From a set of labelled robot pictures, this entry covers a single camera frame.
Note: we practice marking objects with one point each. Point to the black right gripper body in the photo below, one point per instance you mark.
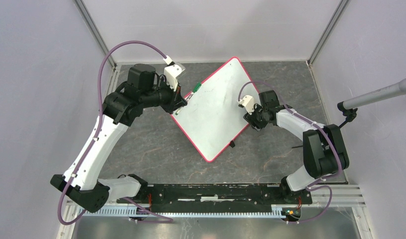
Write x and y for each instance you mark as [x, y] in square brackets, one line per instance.
[257, 119]

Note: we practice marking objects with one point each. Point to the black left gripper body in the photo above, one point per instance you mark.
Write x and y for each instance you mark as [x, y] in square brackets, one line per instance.
[163, 95]

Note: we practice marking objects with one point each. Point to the pink framed whiteboard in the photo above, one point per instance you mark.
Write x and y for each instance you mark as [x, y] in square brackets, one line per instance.
[212, 117]

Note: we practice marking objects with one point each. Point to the green capped whiteboard marker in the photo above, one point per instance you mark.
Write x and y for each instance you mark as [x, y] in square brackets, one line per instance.
[189, 96]

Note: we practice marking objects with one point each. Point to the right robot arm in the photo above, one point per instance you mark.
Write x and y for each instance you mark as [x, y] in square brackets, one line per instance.
[324, 151]

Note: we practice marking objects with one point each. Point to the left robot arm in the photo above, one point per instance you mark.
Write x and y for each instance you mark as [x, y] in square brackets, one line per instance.
[80, 182]

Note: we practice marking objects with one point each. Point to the black microphone tripod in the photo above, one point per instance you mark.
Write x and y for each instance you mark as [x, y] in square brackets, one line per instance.
[344, 122]

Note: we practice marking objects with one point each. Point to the grey microphone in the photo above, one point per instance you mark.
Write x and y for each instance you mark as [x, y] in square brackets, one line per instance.
[391, 91]

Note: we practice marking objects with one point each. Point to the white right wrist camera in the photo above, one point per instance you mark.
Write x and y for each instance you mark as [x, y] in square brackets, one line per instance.
[247, 103]

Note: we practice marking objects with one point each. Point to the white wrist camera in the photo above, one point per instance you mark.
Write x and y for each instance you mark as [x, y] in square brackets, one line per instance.
[247, 103]
[172, 71]

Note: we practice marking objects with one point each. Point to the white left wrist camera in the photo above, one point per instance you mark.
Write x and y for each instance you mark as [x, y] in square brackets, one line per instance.
[172, 71]

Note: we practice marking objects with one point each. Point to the aluminium front frame rail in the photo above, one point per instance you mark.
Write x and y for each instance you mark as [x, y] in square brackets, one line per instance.
[338, 194]

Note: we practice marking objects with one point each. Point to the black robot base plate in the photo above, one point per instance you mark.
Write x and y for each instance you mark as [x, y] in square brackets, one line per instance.
[216, 198]

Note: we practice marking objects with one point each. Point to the white slotted cable duct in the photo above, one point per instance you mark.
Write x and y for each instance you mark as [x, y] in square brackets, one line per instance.
[132, 211]

